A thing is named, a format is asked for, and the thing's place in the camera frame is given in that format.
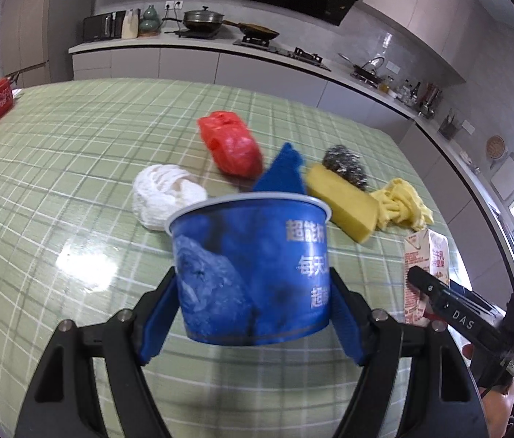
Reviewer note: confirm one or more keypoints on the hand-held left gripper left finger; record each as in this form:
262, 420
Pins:
152, 333

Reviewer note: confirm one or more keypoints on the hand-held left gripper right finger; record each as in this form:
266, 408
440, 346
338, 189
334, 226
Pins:
348, 328

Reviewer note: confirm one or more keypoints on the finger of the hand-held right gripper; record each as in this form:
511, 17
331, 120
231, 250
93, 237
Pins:
462, 315

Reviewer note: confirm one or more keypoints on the red white milk carton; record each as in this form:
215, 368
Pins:
426, 255

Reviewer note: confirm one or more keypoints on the dark blue paper cup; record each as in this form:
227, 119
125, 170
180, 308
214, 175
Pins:
238, 273

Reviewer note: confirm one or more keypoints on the steel wool scourer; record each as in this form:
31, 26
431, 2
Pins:
343, 162

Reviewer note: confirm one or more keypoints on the red plastic bag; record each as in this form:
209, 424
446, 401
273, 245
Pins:
234, 146

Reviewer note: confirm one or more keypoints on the person's right hand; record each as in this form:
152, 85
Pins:
499, 410

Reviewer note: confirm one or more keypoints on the white cutting board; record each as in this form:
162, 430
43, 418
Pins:
508, 175

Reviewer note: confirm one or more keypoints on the round beige colander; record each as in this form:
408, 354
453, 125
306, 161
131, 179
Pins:
496, 147

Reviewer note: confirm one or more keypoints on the yellow sponge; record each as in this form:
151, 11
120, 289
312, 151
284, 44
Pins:
343, 205

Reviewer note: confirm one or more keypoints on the yellow cloth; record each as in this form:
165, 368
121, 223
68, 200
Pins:
403, 205

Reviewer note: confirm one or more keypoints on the white crumpled plastic bag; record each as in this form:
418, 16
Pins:
161, 191

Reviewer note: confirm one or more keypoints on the black utensil holder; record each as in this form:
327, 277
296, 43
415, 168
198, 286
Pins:
448, 128

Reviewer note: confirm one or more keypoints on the blue cleaning cloth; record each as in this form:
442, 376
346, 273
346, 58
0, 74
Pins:
280, 173

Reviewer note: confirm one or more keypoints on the green checked tablecloth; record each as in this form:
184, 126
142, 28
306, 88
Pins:
79, 169

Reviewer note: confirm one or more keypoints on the kitchen utensil rack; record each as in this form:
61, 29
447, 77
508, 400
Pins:
430, 100

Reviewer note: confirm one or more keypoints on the row of condiment bottles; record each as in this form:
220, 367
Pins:
403, 93

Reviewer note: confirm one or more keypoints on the black gas stove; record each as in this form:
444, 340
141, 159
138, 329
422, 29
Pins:
302, 57

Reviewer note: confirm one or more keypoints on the black induction cooker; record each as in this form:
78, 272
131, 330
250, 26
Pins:
184, 34

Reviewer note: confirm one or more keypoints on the white jug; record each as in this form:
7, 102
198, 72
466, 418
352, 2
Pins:
130, 27

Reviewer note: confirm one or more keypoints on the brown frying pan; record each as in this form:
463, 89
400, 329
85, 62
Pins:
259, 33

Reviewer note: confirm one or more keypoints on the black toaster oven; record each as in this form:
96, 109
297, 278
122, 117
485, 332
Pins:
102, 27

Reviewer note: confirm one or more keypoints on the green ceramic jar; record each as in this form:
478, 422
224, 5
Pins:
150, 23

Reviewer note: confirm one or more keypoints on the grey pot with lid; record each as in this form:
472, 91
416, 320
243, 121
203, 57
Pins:
202, 20

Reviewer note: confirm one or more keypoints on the tall beige cabinet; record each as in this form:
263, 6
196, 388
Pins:
33, 18

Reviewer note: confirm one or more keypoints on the white wall socket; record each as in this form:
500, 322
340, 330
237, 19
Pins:
172, 5

